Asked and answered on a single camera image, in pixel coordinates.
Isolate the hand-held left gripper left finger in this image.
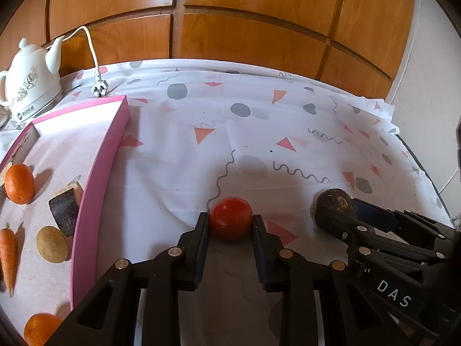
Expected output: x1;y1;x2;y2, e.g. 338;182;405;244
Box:
63;212;210;346

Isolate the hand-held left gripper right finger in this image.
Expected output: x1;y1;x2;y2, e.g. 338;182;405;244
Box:
252;214;398;346

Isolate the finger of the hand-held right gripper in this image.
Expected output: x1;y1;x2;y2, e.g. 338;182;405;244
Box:
315;207;443;260
355;199;456;240

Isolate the dark avocado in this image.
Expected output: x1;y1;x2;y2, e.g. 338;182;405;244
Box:
316;188;355;220

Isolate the red tomato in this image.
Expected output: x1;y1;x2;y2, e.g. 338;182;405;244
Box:
209;198;254;241

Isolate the small yellow potato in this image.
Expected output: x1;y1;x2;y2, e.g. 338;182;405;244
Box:
37;226;69;263

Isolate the pink rimmed white tray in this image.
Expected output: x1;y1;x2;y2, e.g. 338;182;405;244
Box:
0;95;130;332

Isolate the small orange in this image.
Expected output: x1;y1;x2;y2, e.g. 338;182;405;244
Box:
23;313;63;346

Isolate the large orange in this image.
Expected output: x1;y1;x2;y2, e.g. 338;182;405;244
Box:
5;164;35;204

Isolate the carrot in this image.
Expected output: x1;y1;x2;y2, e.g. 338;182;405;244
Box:
0;223;18;298

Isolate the white patterned tablecloth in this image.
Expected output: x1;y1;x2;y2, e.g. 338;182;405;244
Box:
0;59;454;346

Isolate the white ceramic electric kettle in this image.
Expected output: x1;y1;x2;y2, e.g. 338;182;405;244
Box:
0;38;65;127

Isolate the thin white wire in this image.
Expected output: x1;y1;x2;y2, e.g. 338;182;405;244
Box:
437;171;461;195

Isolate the white power cable with plug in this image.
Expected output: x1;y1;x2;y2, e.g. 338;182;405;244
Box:
63;26;109;98

